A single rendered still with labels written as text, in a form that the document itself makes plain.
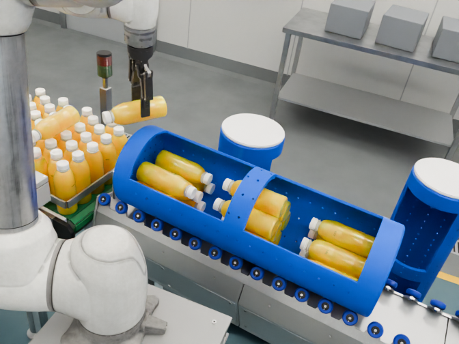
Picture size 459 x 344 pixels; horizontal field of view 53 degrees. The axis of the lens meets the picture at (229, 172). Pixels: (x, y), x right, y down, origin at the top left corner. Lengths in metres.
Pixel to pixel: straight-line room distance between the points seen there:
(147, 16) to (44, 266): 0.71
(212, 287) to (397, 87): 3.59
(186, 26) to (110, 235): 4.31
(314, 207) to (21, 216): 0.91
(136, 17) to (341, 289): 0.92
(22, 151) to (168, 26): 4.44
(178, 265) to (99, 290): 0.64
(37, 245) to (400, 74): 4.14
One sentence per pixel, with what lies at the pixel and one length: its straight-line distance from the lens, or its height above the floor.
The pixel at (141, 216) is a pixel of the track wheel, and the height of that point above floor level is 0.97.
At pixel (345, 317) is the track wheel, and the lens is 1.43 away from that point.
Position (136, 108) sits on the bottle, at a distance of 1.49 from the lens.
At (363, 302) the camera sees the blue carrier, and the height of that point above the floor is 1.08.
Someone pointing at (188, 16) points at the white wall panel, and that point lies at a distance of 5.12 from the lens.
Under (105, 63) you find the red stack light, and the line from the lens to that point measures 2.02.
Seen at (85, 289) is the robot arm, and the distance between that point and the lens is 0.98.
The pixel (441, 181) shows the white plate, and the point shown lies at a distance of 2.02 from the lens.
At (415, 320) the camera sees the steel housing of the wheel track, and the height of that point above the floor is 0.93.
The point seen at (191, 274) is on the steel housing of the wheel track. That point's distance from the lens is 1.57.
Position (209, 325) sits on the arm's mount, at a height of 1.08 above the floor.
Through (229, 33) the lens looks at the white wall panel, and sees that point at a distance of 4.98.
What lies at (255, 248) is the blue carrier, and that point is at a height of 1.10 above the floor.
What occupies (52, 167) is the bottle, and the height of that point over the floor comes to 1.05.
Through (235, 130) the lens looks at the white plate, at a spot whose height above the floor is 1.04.
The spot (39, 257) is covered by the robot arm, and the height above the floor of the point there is 1.31.
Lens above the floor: 2.03
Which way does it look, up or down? 36 degrees down
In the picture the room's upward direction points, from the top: 9 degrees clockwise
